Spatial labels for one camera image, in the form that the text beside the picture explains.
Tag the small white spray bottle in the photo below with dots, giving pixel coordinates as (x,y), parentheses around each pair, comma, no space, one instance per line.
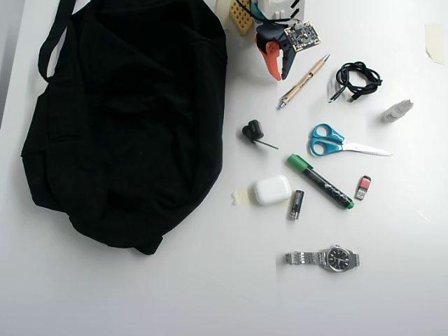
(397,110)

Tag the black fabric bag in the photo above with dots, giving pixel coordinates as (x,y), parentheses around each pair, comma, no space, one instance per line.
(126,133)

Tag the red silver usb stick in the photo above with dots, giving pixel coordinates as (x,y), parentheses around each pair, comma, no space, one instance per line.
(363,187)

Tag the beige ballpoint pen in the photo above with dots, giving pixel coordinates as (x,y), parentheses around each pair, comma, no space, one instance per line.
(304,80)

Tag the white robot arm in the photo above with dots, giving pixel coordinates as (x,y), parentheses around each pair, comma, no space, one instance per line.
(276,8)

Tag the silver metal wristwatch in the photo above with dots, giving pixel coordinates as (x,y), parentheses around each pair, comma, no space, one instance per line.
(332,259)

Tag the small beige masking tape piece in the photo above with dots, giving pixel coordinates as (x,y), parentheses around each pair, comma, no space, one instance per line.
(241,196)

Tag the yellow perforated robot base part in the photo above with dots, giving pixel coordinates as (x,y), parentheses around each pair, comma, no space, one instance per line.
(241,15)

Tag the large beige masking tape piece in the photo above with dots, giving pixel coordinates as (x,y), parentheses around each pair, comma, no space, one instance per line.
(434,42)

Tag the black aa battery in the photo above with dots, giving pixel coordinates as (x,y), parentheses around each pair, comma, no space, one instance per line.
(296,204)

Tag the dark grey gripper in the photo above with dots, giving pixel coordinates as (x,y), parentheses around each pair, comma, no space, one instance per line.
(270,52)

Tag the white earbuds case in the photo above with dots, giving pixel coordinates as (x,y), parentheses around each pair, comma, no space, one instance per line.
(272,189)

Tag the green black whiteboard marker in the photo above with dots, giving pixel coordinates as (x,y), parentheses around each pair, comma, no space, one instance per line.
(320,182)

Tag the bare camera circuit board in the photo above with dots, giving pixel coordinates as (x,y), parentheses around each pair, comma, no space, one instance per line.
(302,36)

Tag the small black clip device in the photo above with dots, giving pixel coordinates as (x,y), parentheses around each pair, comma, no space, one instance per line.
(252,130)

